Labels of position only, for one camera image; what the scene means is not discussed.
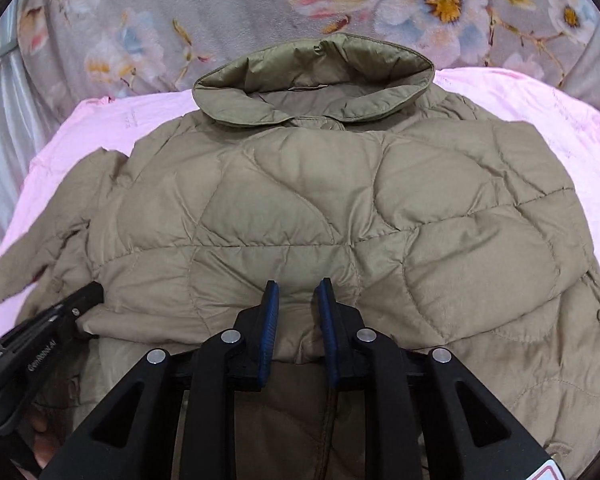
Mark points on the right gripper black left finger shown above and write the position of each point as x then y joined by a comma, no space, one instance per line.
173,415

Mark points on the left hand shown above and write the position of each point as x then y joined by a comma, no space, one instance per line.
38,433

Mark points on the white satin curtain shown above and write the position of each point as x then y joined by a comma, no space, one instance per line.
26,125

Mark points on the grey floral blanket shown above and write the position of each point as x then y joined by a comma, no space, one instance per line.
79,49

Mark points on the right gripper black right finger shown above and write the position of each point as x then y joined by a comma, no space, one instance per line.
425,414

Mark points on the olive quilted jacket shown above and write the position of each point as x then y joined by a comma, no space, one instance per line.
299,431

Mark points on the pink bed sheet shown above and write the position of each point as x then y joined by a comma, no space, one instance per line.
80,129

